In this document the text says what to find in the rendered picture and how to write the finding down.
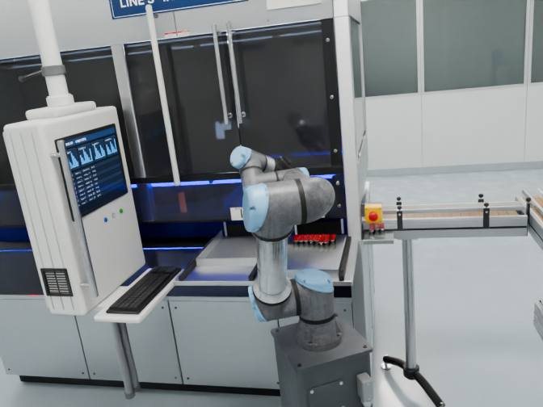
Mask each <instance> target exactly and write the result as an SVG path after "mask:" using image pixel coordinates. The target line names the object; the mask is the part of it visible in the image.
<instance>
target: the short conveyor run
mask: <svg viewBox="0 0 543 407"><path fill-rule="evenodd" d="M478 197H479V198H480V199H478V202H477V203H442V204H419V205H402V202H400V200H401V197H400V196H398V197H397V200H398V202H396V205H394V206H382V215H383V219H382V223H385V231H394V239H399V238H442V237H527V236H528V216H527V215H525V213H524V212H523V211H522V210H524V205H520V201H513V202H489V203H487V202H485V203H484V199H482V197H483V194H478ZM369 224H371V223H365V217H363V221H362V226H363V237H364V232H369Z"/></svg>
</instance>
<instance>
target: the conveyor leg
mask: <svg viewBox="0 0 543 407"><path fill-rule="evenodd" d="M398 240H402V269H403V294H404V318H405V343H406V367H407V368H409V369H415V368H416V340H415V279H414V248H413V240H418V238H399V239H398Z"/></svg>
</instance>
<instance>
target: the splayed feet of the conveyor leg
mask: <svg viewBox="0 0 543 407"><path fill-rule="evenodd" d="M383 362H384V363H383V364H382V365H381V369H383V370H385V371H388V370H390V369H391V368H392V365H394V366H398V367H400V368H401V369H403V375H404V376H405V377H406V378H407V379H408V380H416V381H417V382H418V383H419V385H420V386H421V387H422V388H423V390H424V391H425V393H426V394H427V395H428V396H429V398H430V399H431V401H432V402H433V404H434V405H435V406H436V407H445V403H444V402H443V401H442V399H441V398H440V396H439V395H438V394H437V392H436V391H435V389H434V388H433V387H432V386H431V385H430V383H429V382H428V381H427V380H426V378H425V377H424V376H423V375H422V374H421V373H420V372H419V365H418V364H416V368H415V369H409V368H407V367H406V361H404V360H402V359H399V358H395V357H392V356H388V355H385V356H384V357H383Z"/></svg>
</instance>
